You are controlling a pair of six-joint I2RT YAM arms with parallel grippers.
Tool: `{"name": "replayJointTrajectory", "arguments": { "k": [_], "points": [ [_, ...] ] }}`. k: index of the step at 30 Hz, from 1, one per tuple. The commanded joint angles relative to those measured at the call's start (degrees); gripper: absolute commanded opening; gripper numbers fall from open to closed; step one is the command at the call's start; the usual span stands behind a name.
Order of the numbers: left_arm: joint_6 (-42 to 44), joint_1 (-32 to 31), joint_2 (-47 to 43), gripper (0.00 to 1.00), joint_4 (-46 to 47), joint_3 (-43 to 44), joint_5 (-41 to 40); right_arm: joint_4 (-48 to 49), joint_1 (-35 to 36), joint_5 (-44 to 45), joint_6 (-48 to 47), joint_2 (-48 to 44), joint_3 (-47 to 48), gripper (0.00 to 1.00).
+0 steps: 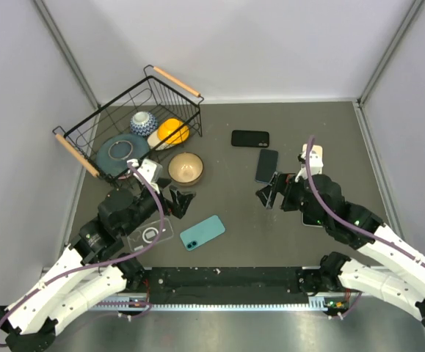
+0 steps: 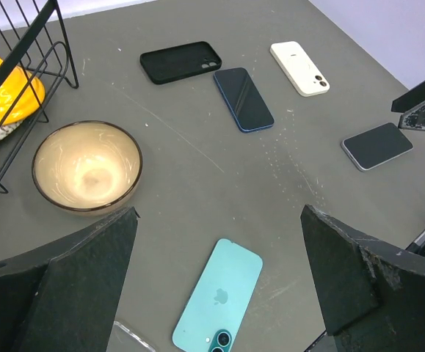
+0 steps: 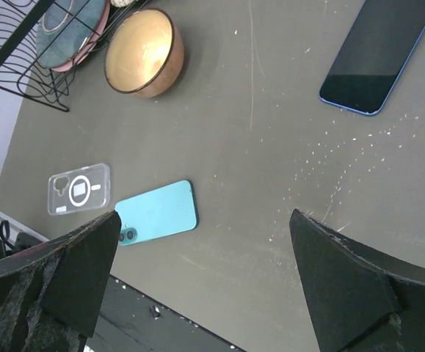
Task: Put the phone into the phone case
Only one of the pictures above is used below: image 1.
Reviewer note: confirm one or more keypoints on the white phone black screen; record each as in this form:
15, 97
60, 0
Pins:
308, 221

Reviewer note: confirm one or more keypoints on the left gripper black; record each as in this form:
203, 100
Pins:
178, 207

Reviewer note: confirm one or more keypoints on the teal blue plate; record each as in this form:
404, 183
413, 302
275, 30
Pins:
113, 155

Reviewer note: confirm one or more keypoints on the aluminium rail with comb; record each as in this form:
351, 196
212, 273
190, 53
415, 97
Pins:
135, 297

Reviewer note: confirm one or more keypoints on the beige brown bowl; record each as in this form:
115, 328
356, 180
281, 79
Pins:
186, 169

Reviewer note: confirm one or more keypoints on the blue white patterned bowl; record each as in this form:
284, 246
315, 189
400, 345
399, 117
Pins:
143, 123

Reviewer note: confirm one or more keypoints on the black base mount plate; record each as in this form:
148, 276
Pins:
230, 285

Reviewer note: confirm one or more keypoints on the cream phone case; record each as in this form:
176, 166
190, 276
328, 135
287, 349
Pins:
317, 149

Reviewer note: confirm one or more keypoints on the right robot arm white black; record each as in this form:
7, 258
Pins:
321, 200

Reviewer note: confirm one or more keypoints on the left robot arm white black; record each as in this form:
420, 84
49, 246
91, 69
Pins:
90, 269

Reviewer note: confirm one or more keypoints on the white bowl in basket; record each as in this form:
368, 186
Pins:
155, 142

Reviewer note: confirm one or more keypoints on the dark blue phone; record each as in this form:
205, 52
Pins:
267, 164

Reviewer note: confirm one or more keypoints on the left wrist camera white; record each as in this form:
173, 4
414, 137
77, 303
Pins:
154, 174

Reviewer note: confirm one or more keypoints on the clear phone case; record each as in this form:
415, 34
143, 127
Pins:
144, 235

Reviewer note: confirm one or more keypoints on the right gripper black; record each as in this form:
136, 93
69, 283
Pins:
285, 185

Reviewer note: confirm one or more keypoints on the pink plate under teal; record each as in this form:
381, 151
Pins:
124, 176

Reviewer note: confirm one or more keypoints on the black wire basket wooden handles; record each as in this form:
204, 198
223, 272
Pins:
160, 93

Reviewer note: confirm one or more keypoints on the black phone case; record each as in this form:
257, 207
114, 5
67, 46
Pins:
241, 138

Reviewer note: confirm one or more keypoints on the yellow bowl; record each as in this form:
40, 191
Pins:
173, 131

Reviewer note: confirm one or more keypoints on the teal blue phone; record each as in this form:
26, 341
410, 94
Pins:
202, 233

